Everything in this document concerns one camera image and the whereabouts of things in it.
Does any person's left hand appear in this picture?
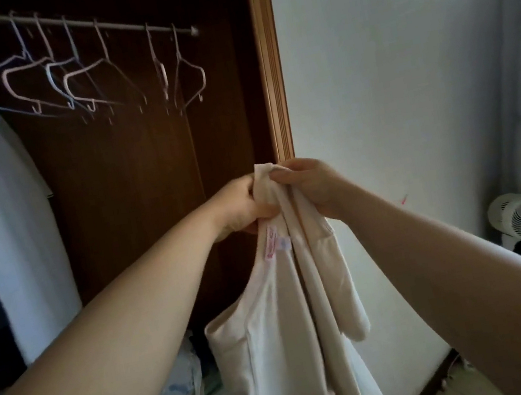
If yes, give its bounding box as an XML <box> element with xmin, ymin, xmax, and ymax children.
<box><xmin>202</xmin><ymin>170</ymin><xmax>285</xmax><ymax>244</ymax></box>

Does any person's right hand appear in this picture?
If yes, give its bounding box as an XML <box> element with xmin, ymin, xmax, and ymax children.
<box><xmin>267</xmin><ymin>148</ymin><xmax>360</xmax><ymax>230</ymax></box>

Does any cream t-shirt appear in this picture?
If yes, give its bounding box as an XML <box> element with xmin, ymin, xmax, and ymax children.
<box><xmin>178</xmin><ymin>148</ymin><xmax>392</xmax><ymax>395</ymax></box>

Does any person's right forearm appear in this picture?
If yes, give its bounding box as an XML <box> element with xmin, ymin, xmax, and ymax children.
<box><xmin>339</xmin><ymin>158</ymin><xmax>521</xmax><ymax>395</ymax></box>

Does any person's left forearm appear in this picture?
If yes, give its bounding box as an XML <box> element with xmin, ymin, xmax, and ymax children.
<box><xmin>0</xmin><ymin>207</ymin><xmax>254</xmax><ymax>395</ymax></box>

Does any metal closet rod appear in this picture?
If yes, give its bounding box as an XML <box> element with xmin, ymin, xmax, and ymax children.
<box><xmin>0</xmin><ymin>0</ymin><xmax>200</xmax><ymax>71</ymax></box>

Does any row of pastel hangers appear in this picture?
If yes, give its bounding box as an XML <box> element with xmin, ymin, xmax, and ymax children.
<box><xmin>0</xmin><ymin>0</ymin><xmax>152</xmax><ymax>146</ymax></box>

